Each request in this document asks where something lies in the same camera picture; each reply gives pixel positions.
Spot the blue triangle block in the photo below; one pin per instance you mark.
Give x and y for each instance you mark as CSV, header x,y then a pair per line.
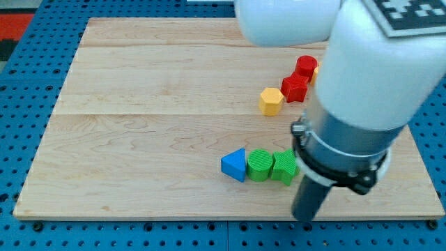
x,y
234,165

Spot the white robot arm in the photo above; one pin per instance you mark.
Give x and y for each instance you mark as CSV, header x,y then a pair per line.
x,y
383,60

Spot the yellow block behind arm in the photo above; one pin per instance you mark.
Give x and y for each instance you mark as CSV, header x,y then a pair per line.
x,y
315,75

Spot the green star block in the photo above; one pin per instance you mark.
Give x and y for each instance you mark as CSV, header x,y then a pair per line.
x,y
284,167

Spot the red star block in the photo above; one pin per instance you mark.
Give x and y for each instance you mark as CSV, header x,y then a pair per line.
x,y
294,88

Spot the green cylinder block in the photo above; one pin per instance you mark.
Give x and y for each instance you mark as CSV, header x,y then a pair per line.
x,y
259,164

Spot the yellow hexagon block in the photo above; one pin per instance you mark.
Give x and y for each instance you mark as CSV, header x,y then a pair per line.
x,y
271,101

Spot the wooden board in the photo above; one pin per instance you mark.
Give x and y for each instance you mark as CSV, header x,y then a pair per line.
x,y
147,111

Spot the red cylinder block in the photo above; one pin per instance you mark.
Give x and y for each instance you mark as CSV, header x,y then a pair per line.
x,y
305,65

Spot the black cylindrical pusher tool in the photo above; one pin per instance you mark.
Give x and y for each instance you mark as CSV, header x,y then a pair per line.
x,y
308,199

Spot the black white fiducial marker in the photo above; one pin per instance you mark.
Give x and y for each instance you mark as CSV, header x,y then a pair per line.
x,y
401,18

